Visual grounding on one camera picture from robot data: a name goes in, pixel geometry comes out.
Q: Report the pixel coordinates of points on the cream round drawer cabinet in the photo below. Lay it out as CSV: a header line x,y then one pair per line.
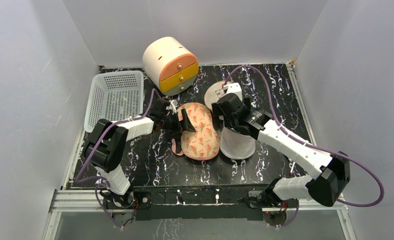
x,y
170,65

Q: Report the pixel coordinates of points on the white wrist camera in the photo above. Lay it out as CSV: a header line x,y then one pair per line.
x,y
232,88
173,106

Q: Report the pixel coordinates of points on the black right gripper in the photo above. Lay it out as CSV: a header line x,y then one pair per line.
x,y
228,108

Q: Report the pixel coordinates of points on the white mesh laundry bag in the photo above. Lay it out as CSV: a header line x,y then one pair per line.
x,y
236,146

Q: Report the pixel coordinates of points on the round beige mesh pouch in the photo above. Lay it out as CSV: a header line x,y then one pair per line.
x,y
214,93

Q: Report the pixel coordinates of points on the white plastic basket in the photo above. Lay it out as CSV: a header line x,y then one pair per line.
x,y
114,96

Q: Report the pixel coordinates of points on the floral peach bra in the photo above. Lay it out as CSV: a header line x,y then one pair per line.
x,y
204,143

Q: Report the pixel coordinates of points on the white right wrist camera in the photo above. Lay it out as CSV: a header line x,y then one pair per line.
x,y
232,88

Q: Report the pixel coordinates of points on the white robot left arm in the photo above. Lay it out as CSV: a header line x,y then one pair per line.
x,y
105,145

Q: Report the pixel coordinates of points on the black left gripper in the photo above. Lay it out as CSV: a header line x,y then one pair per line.
x,y
184,125

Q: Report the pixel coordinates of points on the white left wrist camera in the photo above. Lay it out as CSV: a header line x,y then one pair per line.
x,y
173,106

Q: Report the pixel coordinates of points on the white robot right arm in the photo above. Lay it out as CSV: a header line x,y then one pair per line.
x,y
327,174

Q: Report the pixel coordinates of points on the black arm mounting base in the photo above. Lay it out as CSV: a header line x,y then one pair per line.
x,y
199,202

